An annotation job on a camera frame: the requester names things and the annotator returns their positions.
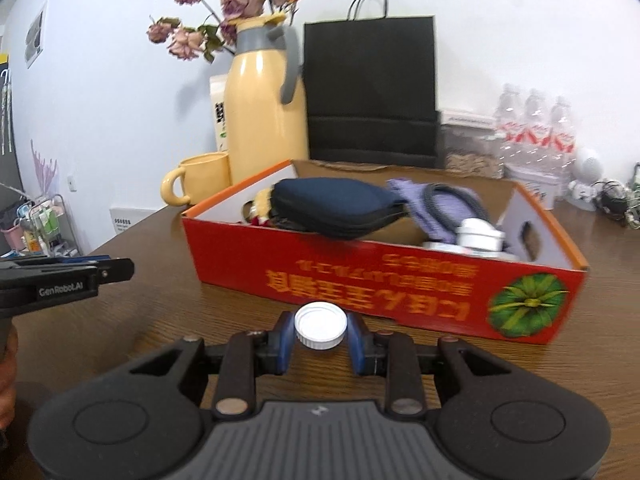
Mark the white plastic tub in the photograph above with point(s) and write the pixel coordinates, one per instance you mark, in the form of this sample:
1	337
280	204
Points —
530	185

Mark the black paper bag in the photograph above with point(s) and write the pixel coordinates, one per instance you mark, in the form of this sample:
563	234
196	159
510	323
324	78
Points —
370	85

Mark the purple wall sticker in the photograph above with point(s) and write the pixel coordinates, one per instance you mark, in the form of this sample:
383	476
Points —
45	170

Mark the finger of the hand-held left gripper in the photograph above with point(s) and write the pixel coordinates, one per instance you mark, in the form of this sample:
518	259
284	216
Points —
117	271
80	261

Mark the yellow thermos jug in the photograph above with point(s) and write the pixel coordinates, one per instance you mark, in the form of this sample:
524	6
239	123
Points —
260	110

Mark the dried rose bouquet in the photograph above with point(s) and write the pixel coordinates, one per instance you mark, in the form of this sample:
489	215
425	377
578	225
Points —
240	2

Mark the clear container with white lid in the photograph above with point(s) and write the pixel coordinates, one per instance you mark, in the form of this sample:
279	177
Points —
470	160

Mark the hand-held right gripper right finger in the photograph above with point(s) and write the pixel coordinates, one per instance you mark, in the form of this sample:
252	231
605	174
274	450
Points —
357	345

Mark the person's left hand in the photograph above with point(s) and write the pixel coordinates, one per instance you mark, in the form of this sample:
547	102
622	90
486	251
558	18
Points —
6	390

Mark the red cardboard box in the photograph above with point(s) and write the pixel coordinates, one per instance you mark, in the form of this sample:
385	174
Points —
350	285

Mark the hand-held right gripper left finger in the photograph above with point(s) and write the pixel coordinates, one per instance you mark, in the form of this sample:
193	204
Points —
285	340

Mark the white round camera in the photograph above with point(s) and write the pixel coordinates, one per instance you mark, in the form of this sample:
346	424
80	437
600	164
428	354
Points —
590	165

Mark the purple cloth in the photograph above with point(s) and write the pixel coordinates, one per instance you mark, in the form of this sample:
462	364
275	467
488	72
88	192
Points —
415	215

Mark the beige plush toy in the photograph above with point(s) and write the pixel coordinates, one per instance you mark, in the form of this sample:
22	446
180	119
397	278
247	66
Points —
260	205

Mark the clear water bottle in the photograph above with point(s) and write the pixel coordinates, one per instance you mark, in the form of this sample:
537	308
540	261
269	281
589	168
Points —
562	135
510	125
537	130

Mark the dark wall board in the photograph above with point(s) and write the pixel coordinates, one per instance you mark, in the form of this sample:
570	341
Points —
7	185

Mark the yellow mug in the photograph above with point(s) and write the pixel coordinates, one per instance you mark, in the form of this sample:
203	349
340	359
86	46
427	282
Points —
205	177

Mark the white milk carton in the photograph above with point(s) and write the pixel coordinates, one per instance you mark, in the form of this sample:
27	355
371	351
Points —
219	120

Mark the white bottle cap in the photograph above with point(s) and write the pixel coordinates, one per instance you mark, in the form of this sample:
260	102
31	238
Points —
320	322

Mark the white wall outlet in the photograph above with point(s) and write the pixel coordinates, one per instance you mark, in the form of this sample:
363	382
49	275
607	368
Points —
71	182

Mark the navy zip pouch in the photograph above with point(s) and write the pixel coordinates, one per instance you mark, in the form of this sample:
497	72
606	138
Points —
330	205

